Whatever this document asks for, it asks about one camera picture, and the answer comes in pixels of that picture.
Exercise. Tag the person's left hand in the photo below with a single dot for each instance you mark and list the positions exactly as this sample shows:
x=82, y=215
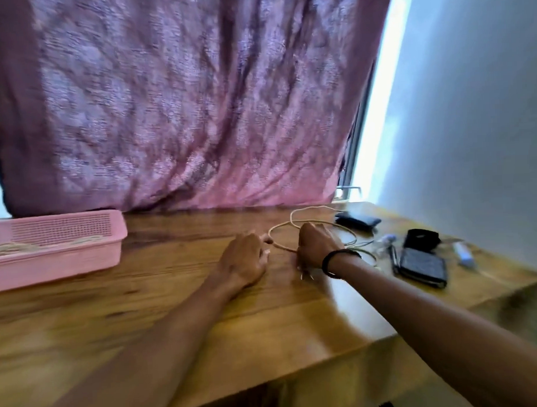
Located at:
x=244, y=261

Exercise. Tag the person's right hand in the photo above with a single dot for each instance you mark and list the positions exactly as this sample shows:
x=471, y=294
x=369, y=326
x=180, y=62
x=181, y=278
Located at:
x=316, y=245

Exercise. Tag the wooden drawer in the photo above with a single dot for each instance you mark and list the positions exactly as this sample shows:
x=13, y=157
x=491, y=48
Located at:
x=327, y=383

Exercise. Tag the pink plastic basket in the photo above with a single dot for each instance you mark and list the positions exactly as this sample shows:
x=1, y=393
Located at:
x=55, y=265

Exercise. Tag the person's left forearm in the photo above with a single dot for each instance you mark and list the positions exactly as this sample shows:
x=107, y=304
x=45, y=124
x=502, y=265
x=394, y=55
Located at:
x=146, y=359

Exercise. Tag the person's right forearm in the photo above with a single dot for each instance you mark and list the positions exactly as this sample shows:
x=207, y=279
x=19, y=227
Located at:
x=430, y=318

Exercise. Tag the wooden desk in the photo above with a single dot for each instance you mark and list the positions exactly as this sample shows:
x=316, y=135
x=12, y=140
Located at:
x=122, y=303

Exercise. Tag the black wristband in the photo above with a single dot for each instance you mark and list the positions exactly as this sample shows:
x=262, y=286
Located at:
x=325, y=267

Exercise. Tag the silver key bunch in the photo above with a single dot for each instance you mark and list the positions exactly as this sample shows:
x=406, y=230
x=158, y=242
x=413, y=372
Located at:
x=302, y=275

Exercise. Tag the black wallet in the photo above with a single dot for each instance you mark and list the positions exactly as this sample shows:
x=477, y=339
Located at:
x=357, y=221

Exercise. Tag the metal window latch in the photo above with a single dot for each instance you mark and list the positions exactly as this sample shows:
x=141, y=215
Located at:
x=351, y=188

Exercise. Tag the clear plastic bottle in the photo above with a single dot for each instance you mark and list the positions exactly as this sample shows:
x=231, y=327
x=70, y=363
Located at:
x=386, y=241

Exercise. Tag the black rolled band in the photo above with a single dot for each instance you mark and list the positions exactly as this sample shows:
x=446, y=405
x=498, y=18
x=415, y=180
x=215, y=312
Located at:
x=421, y=239

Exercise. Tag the dark grey textured pouch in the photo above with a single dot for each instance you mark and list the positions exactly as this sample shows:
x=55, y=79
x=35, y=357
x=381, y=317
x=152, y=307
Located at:
x=422, y=266

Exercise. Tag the white tube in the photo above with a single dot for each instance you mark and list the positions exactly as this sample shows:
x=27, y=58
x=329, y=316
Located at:
x=463, y=255

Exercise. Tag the purple patterned curtain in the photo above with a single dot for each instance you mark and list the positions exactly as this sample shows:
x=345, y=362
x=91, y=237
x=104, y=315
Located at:
x=159, y=104

